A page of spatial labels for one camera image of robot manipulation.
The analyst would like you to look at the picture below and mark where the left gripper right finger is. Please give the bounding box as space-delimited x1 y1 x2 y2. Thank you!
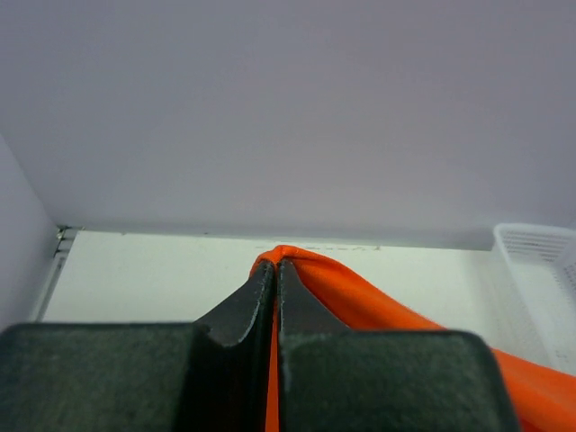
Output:
277 260 520 431

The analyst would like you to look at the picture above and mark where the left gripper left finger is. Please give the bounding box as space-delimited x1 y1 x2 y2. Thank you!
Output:
1 264 275 431

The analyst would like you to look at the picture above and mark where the orange t shirt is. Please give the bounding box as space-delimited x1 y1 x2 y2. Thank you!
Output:
250 245 575 431

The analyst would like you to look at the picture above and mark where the white plastic basket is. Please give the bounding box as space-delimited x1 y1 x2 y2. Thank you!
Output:
489 223 575 375

